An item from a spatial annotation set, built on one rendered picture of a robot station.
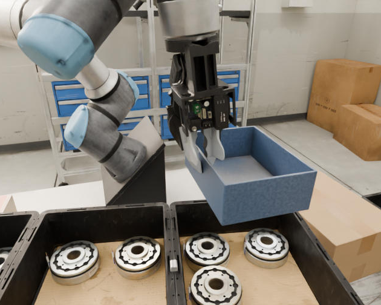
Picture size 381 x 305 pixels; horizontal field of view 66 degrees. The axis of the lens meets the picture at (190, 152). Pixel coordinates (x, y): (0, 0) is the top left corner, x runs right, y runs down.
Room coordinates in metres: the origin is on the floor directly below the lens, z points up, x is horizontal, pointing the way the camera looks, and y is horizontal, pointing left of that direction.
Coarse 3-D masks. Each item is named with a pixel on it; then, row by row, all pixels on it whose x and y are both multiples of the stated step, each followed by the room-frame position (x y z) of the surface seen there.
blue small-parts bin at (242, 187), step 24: (240, 144) 0.56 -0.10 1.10; (264, 144) 0.52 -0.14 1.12; (192, 168) 0.48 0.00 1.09; (216, 168) 0.51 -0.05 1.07; (240, 168) 0.51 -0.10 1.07; (264, 168) 0.51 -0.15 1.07; (288, 168) 0.44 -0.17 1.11; (312, 168) 0.39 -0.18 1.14; (216, 192) 0.37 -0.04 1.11; (240, 192) 0.34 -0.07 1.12; (264, 192) 0.36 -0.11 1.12; (288, 192) 0.37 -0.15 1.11; (312, 192) 0.38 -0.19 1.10; (216, 216) 0.36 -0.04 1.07; (240, 216) 0.35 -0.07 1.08; (264, 216) 0.36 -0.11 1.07
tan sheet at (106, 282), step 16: (160, 240) 0.57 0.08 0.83; (48, 272) 0.47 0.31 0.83; (96, 272) 0.47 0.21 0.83; (112, 272) 0.47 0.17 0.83; (160, 272) 0.47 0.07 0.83; (48, 288) 0.43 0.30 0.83; (64, 288) 0.43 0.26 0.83; (80, 288) 0.43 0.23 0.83; (96, 288) 0.43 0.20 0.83; (112, 288) 0.43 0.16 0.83; (128, 288) 0.43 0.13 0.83; (144, 288) 0.43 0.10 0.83; (160, 288) 0.43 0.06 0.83; (48, 304) 0.39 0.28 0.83; (64, 304) 0.39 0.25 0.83; (80, 304) 0.39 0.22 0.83; (96, 304) 0.39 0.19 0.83; (112, 304) 0.39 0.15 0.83; (128, 304) 0.39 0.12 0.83; (144, 304) 0.39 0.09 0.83; (160, 304) 0.39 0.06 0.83
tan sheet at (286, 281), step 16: (240, 240) 0.57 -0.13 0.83; (240, 256) 0.52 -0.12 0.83; (288, 256) 0.52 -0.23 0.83; (192, 272) 0.47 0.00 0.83; (240, 272) 0.47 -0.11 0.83; (256, 272) 0.47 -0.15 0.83; (272, 272) 0.47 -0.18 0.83; (288, 272) 0.47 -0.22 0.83; (256, 288) 0.43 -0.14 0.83; (272, 288) 0.43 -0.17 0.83; (288, 288) 0.43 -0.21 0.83; (304, 288) 0.43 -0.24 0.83; (256, 304) 0.39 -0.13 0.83; (272, 304) 0.39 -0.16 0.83; (288, 304) 0.39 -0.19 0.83; (304, 304) 0.39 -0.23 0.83
